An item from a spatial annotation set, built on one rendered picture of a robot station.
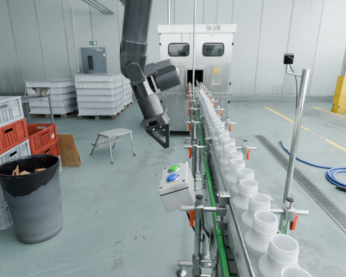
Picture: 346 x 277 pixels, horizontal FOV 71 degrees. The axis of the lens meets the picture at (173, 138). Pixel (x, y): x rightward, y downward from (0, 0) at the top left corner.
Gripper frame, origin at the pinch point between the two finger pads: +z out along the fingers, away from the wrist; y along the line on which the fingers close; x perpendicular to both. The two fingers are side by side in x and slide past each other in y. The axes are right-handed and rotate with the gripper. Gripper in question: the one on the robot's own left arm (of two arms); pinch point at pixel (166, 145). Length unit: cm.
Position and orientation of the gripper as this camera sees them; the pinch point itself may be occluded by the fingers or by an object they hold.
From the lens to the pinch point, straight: 68.6
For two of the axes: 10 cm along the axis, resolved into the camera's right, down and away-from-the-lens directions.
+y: 0.6, -2.9, 9.5
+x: -9.4, 3.2, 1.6
